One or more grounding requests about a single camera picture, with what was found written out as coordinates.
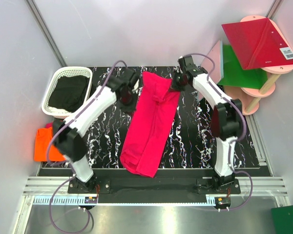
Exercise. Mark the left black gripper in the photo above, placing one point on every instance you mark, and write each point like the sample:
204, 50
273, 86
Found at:
130, 108

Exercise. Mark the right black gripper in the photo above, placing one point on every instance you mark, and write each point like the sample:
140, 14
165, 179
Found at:
175, 87

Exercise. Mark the magenta pink towel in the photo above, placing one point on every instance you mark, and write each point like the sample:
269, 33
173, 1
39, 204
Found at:
150, 126

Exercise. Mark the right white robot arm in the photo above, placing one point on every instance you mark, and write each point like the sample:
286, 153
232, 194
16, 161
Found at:
228, 125

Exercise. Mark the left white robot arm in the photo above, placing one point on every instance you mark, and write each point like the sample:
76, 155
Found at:
68, 134

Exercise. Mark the pink board with teal edge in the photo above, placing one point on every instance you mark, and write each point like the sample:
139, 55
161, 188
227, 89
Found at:
214, 66

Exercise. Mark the white plastic laundry basket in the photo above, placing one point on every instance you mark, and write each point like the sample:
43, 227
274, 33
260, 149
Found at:
68, 72

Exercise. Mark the green plastic sheet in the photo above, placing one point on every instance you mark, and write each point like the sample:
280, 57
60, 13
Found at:
234, 75

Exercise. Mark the black towel in basket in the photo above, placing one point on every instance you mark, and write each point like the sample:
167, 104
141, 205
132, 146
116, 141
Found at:
69, 93

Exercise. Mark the pink wooden tiered shelf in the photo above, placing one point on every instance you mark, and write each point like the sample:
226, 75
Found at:
250, 97

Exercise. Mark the red plastic sheet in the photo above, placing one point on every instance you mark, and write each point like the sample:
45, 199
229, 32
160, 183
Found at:
258, 44

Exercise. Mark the folded pink towel under orange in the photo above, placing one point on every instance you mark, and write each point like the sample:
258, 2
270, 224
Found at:
48, 125

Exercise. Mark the dark green board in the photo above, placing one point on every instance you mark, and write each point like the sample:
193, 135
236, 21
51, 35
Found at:
283, 219

